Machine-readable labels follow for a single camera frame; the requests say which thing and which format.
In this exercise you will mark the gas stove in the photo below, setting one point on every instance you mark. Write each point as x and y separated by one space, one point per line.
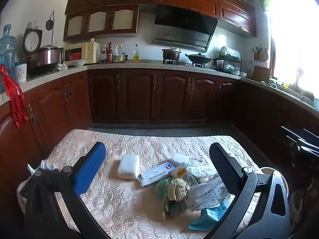
184 63

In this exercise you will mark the dark bottle with white cap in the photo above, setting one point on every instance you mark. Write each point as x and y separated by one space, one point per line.
116 54

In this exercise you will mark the white green printed packet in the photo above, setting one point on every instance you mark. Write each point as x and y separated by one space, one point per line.
193 179

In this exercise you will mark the white bowls beside rack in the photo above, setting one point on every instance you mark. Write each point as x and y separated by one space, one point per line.
239 73

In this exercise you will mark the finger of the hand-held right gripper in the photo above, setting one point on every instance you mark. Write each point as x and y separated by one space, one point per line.
294 135
310 143

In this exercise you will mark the wooden base cabinets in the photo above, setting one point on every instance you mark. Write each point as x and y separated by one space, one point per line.
149 94

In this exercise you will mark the dark cooking pot with lid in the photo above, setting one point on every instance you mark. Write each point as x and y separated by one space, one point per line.
171 54

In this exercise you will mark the red tassel ornament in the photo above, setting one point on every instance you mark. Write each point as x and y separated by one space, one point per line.
13 92

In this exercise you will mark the red sauce bottle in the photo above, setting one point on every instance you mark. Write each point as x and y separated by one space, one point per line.
110 53

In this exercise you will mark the black dish rack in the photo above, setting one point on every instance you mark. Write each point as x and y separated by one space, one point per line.
226 61

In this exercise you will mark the green paper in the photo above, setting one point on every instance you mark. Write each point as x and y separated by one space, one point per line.
162 190

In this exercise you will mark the cream microwave oven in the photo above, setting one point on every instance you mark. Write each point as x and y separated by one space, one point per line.
79 52

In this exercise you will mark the kitchen window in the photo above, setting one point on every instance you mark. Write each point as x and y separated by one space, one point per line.
291 29

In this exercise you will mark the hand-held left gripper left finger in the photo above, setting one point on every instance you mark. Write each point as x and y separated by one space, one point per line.
89 170

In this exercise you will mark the teal plastic packet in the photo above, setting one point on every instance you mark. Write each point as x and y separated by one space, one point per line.
206 219

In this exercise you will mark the white printed paper wrapper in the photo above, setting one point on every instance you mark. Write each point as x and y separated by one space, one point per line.
209 196

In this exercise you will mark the white plastic bucket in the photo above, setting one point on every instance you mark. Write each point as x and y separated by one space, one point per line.
264 171

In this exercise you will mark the beige tissue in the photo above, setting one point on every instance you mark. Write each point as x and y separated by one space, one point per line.
177 189

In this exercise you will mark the yellow cooking oil bottle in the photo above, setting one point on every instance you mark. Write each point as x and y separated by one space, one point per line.
136 54

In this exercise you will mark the large white foam block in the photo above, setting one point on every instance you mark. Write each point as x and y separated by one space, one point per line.
128 166

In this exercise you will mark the white box with round logo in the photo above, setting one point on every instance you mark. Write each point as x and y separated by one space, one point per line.
157 175

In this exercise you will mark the black range hood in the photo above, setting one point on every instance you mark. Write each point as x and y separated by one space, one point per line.
184 27

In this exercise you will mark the wooden cutting board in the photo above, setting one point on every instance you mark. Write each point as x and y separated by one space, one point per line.
261 73

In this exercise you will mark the black hanging strainer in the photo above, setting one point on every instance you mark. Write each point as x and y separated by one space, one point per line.
49 24

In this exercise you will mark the blue water jug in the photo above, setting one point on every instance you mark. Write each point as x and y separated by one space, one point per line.
7 47

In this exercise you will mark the small white foam block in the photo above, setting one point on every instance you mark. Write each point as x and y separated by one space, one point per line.
178 158

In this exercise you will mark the black wok with lid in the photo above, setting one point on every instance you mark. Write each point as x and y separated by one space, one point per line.
198 58

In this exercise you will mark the wooden cabinet with glass doors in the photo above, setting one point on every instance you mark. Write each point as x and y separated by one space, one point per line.
99 23

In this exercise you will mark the bottle with yellow label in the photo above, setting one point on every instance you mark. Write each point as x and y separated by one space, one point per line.
121 54

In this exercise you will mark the round woven trivet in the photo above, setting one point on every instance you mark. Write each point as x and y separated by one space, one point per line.
264 56

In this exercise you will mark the white floral mug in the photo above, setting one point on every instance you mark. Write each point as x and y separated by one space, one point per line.
21 73

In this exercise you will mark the dark sauce bottle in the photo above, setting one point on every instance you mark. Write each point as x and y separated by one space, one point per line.
104 54

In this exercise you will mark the white tissue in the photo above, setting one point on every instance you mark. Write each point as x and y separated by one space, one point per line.
44 165

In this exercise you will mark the white bowl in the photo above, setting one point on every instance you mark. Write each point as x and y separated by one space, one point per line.
79 63

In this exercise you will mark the white crumpled cloth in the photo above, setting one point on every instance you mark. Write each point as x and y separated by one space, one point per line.
62 66

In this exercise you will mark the hanging chopstick holder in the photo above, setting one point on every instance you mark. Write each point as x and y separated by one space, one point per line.
256 53

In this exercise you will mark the small box with yellow label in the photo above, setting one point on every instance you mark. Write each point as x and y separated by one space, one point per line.
180 172

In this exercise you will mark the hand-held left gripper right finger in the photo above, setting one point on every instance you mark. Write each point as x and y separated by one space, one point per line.
224 165

